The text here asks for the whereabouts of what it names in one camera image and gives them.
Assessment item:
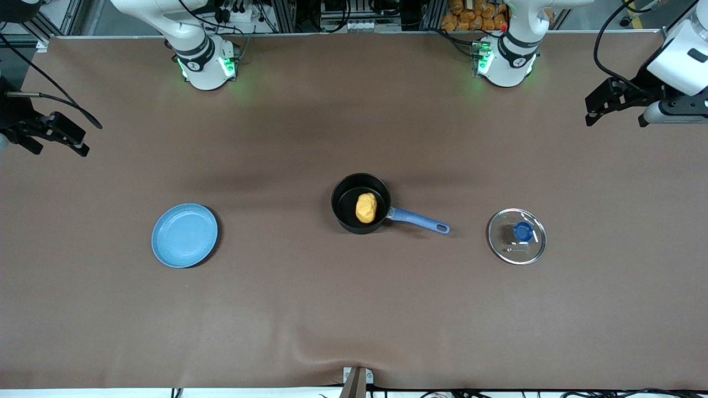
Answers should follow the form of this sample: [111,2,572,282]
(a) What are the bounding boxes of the glass lid with blue knob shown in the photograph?
[487,208,548,265]

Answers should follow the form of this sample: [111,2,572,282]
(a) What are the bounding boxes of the yellow potato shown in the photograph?
[355,192,378,224]

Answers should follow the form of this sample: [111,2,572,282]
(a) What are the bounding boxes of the bag of orange round items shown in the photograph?
[441,0,508,32]

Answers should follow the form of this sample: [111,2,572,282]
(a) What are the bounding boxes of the blue round plate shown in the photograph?
[151,203,220,269]

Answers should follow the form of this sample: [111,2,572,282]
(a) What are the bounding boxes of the white power strip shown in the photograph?
[213,0,262,24]

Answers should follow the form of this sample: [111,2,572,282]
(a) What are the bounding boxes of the black box with white connectors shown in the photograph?
[321,0,378,32]

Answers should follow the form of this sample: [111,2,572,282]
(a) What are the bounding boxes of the brown table cover sheet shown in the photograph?
[0,33,708,391]

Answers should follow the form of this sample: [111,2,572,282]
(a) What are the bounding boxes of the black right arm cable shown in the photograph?
[0,32,103,130]

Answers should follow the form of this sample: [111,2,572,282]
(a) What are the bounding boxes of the black pot with blue handle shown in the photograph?
[331,173,451,235]

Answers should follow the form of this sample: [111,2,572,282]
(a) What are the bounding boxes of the metal table edge bracket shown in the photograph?
[342,366,374,398]

